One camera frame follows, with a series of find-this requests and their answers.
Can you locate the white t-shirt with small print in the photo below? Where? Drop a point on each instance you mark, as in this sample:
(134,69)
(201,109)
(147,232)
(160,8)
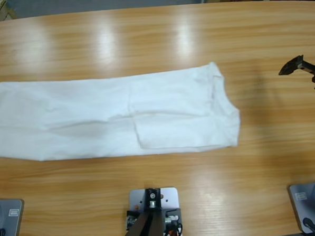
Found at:
(94,116)

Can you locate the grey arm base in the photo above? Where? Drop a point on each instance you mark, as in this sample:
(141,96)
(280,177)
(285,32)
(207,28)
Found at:
(310,202)
(12,223)

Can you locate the black clamp block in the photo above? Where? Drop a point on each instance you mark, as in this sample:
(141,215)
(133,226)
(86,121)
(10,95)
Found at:
(174,218)

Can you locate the white mount plate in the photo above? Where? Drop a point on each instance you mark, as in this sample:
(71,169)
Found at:
(169,198)

